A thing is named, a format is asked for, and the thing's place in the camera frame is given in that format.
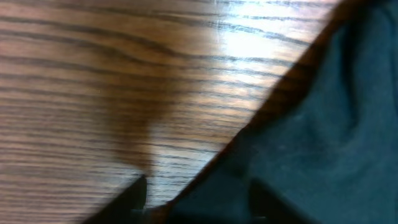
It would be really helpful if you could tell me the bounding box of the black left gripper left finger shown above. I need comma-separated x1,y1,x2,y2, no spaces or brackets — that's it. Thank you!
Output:
82,175,147,224

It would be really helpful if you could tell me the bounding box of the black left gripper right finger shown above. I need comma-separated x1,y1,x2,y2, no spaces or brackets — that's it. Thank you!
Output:
248,179,319,224

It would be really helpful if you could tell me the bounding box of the black t-shirt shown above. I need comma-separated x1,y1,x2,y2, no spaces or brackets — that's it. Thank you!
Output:
166,1,397,224

